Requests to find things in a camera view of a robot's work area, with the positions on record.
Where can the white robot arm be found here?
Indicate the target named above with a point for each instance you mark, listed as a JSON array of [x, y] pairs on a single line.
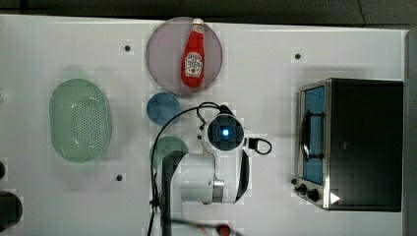
[[218, 176]]

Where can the black toaster oven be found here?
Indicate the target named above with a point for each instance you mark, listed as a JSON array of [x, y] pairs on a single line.
[[350, 144]]

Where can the blue cup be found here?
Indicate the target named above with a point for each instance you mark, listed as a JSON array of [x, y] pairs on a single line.
[[162, 107]]

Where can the green mug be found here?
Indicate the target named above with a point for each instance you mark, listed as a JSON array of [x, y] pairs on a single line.
[[164, 146]]

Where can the red ketchup bottle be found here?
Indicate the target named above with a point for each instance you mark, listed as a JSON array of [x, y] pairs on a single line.
[[192, 69]]

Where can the grey round plate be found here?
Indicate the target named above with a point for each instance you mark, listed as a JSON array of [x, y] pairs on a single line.
[[165, 51]]

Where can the small red toy fruit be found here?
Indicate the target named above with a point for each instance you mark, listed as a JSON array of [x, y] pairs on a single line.
[[223, 230]]

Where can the green perforated colander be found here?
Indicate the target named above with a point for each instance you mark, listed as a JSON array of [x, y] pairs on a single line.
[[80, 121]]

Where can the black cylinder far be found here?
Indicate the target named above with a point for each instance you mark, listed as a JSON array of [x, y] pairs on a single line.
[[2, 170]]

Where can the black cylinder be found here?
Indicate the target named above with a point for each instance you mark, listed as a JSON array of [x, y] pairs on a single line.
[[11, 210], [2, 170]]

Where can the black cylinder near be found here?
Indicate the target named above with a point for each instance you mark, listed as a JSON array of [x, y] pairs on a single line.
[[11, 210]]

